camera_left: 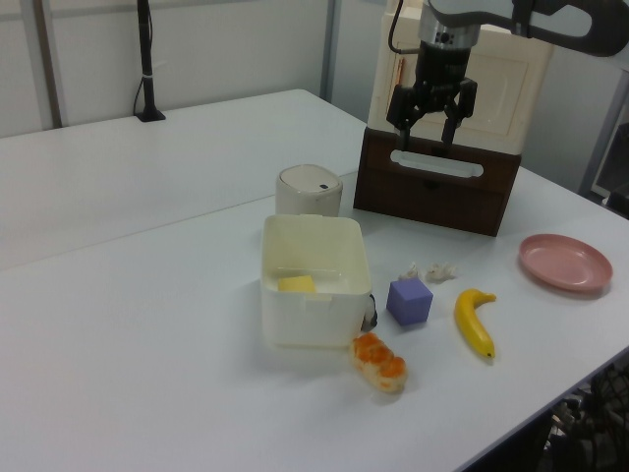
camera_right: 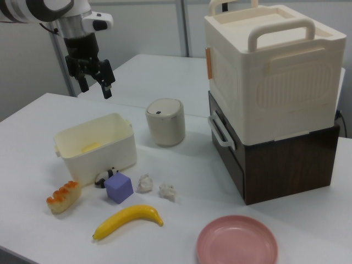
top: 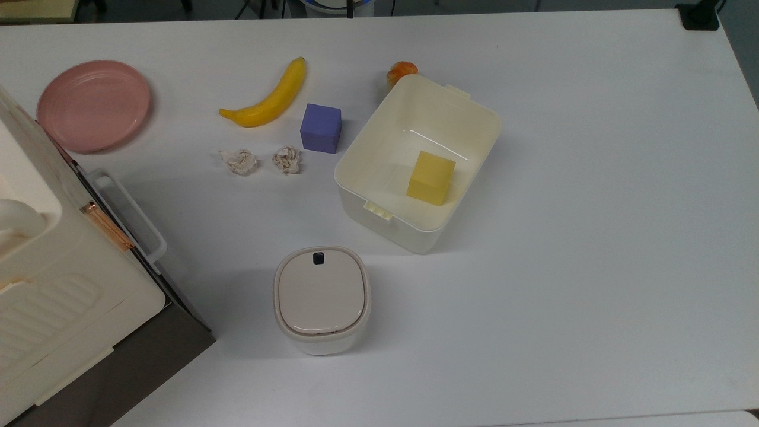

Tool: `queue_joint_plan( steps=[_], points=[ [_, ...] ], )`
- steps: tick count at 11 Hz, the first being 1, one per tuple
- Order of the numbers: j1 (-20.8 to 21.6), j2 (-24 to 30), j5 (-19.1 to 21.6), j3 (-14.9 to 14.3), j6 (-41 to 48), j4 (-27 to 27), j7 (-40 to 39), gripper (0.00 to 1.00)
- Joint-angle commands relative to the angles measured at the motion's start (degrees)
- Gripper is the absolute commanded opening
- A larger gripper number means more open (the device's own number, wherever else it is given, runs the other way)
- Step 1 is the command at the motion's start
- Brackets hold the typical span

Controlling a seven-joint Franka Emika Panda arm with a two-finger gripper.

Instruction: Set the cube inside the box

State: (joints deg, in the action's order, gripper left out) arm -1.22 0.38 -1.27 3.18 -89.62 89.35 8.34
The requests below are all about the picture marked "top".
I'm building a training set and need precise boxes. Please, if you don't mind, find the purple cube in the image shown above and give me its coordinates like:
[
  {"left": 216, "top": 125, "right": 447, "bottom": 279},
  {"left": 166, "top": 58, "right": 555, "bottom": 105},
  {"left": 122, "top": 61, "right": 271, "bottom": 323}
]
[{"left": 300, "top": 103, "right": 343, "bottom": 155}]

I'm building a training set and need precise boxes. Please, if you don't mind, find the cream open plastic box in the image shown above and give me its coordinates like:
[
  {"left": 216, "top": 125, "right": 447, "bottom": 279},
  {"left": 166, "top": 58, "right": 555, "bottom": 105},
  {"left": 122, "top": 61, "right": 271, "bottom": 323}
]
[{"left": 334, "top": 74, "right": 502, "bottom": 255}]

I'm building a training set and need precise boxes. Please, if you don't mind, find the yellow cube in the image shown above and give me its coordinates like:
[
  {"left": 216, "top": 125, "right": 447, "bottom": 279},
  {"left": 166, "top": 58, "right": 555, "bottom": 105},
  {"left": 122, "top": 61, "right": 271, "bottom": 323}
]
[{"left": 406, "top": 150, "right": 457, "bottom": 207}]

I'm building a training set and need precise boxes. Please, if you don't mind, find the beige lidded trash can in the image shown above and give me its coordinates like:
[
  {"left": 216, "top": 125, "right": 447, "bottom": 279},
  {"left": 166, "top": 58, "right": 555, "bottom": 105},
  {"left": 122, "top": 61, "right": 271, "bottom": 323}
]
[{"left": 273, "top": 246, "right": 372, "bottom": 356}]

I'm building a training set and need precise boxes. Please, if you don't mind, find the crumpled white paper ball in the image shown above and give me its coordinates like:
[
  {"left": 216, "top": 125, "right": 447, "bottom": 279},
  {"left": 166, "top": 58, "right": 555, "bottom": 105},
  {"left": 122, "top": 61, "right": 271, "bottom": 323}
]
[
  {"left": 219, "top": 148, "right": 259, "bottom": 177},
  {"left": 272, "top": 146, "right": 302, "bottom": 176}
]

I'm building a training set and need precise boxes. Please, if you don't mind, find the orange-topped toy bread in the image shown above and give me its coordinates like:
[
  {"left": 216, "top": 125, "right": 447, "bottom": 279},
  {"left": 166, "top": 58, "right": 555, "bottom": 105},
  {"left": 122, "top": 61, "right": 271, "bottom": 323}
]
[{"left": 387, "top": 61, "right": 419, "bottom": 90}]

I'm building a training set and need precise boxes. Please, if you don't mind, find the yellow banana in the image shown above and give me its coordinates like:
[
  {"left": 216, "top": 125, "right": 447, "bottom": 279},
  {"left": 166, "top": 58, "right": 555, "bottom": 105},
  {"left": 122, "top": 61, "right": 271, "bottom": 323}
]
[{"left": 219, "top": 56, "right": 307, "bottom": 128}]

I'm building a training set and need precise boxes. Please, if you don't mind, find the dark wooden drawer cabinet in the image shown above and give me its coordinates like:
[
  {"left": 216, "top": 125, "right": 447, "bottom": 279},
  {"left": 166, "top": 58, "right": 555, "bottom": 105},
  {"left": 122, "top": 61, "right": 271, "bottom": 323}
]
[{"left": 6, "top": 119, "right": 216, "bottom": 427}]

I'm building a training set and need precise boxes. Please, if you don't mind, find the copper latch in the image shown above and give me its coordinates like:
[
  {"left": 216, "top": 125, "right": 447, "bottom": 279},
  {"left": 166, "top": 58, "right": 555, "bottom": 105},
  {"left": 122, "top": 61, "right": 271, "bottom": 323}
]
[{"left": 80, "top": 201, "right": 135, "bottom": 252}]

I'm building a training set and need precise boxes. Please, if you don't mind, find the pink round plate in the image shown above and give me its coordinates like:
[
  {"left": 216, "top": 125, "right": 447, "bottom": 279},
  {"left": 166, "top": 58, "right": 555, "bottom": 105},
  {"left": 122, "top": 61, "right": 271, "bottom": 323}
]
[{"left": 37, "top": 60, "right": 151, "bottom": 154}]

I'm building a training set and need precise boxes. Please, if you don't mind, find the black table clamp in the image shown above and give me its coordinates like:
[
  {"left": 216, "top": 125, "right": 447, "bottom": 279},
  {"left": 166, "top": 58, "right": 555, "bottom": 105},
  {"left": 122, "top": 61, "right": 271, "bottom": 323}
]
[{"left": 675, "top": 2, "right": 722, "bottom": 31}]

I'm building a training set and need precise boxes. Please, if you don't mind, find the white drawer handle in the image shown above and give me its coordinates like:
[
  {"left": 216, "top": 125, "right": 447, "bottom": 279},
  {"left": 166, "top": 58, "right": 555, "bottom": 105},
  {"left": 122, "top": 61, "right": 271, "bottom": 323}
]
[{"left": 86, "top": 169, "right": 168, "bottom": 275}]

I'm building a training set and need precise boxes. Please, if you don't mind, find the cream storage box with handle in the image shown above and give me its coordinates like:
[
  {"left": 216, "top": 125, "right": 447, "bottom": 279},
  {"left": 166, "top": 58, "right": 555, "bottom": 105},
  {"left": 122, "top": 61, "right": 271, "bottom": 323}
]
[{"left": 0, "top": 86, "right": 167, "bottom": 425}]

